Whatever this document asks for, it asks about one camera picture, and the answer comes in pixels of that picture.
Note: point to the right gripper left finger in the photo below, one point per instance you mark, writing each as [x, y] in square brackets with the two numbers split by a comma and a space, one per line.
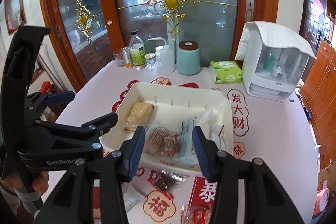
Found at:
[71, 200]

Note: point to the white plastic storage bin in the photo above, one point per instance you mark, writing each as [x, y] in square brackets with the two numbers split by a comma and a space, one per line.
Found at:
[173, 104]

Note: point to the person's left hand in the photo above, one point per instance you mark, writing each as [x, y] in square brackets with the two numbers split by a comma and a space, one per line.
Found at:
[40, 183]

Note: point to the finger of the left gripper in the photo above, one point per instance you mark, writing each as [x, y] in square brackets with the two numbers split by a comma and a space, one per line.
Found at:
[94, 128]
[39, 102]

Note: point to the metal tin can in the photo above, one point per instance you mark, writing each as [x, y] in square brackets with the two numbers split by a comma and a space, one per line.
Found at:
[127, 57]

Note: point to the green tissue pack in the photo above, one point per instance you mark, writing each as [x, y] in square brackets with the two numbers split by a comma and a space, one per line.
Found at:
[225, 72]

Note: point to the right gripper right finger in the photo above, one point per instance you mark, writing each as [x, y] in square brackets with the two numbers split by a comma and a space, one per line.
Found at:
[266, 201]

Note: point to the green label glass bottle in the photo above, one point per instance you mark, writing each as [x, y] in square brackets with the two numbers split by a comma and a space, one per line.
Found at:
[137, 50]

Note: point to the white red snack packet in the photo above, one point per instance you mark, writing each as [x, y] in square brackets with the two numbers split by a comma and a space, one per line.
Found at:
[217, 135]

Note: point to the dark brown snack packet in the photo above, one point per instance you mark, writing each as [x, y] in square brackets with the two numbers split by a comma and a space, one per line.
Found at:
[171, 146]

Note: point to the teal ceramic canister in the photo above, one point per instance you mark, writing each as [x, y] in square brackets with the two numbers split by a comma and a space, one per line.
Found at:
[188, 58]

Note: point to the large blue white snack bag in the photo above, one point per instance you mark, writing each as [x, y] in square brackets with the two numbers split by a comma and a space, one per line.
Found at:
[187, 155]

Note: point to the clear printed biscuit packet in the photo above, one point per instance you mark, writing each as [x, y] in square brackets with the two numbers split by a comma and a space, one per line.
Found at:
[154, 139]

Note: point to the white pill bottle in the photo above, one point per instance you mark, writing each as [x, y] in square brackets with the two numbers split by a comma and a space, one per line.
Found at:
[158, 51]

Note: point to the small glass jar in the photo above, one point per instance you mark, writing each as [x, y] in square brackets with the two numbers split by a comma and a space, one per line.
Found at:
[150, 60]

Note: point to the red item on side shelf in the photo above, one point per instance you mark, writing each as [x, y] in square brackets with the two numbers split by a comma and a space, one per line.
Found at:
[46, 87]

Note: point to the clear drinking glass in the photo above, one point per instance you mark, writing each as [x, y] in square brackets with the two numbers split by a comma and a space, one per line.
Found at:
[118, 57]

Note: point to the white countertop sterilizer appliance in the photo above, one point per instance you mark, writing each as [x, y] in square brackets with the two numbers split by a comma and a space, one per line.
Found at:
[272, 73]

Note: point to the rice cracker packet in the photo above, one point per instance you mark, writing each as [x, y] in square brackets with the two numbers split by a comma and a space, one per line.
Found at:
[140, 114]

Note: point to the orange wooden cabinet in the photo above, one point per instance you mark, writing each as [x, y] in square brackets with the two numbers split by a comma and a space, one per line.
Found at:
[319, 98]

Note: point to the white cloth on appliance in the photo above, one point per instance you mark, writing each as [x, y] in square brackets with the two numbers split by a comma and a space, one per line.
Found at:
[272, 35]

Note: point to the red brown snack packet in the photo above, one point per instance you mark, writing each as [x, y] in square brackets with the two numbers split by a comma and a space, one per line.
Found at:
[166, 181]

